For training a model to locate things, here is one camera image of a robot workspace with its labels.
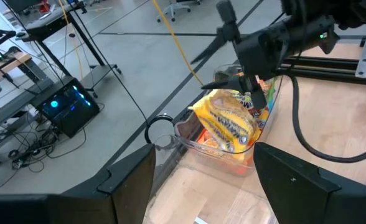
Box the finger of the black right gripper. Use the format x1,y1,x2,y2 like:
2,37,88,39
200,76,251,93
190,29,240,65

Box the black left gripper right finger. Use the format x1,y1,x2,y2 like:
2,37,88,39
253,142,366,224

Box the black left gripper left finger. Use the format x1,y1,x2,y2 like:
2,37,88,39
47,143,156,224

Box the green pink ramen packet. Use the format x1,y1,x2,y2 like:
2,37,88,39
232,73,279,108

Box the yellow ramen packet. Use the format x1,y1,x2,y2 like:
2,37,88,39
188,89,262,161

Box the blue yellow food packet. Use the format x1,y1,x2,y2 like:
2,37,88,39
254,105,271,128

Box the orange ramen packet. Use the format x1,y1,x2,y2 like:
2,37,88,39
198,129,255,175

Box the white office chair base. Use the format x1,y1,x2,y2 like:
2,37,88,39
156,0,202,23

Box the clear plastic bin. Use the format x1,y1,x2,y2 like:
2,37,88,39
153,63,284,178
142,149,280,224

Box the black computer tower blue lights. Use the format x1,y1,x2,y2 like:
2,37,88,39
30,76,100,138

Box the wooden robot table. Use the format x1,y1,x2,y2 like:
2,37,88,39
0,29,33,90

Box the black desk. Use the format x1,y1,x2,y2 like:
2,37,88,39
2,0,123,97

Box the yellow floor cable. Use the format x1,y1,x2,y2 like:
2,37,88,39
151,0,205,86

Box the black coiled floor cable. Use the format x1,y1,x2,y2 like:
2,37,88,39
69,9,175,146

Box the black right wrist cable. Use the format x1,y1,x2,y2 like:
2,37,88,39
288,74,366,164

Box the tangled black floor cables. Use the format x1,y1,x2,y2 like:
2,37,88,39
0,123,89,174

